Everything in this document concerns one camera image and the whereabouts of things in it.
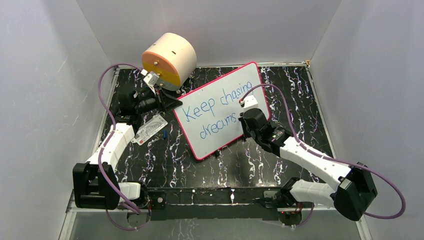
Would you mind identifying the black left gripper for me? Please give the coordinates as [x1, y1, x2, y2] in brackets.
[135, 86, 183, 117]

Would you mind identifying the pink framed whiteboard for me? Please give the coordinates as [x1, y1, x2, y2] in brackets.
[174, 62, 271, 161]

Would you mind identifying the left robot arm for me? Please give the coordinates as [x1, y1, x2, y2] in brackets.
[72, 84, 183, 214]

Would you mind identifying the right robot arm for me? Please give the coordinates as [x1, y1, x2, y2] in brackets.
[239, 108, 378, 221]

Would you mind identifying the clear plastic marker package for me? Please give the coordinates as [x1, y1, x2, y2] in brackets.
[131, 114, 168, 146]

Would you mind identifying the round pastel drawer cabinet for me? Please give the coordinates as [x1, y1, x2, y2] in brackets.
[141, 32, 197, 91]

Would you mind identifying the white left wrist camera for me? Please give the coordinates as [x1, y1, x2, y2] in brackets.
[140, 69, 159, 98]

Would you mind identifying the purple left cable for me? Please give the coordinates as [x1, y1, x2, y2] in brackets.
[96, 64, 150, 232]

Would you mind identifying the purple cable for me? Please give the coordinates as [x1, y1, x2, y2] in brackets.
[239, 83, 407, 220]
[96, 64, 150, 232]

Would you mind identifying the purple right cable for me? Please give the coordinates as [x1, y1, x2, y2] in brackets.
[239, 83, 407, 220]

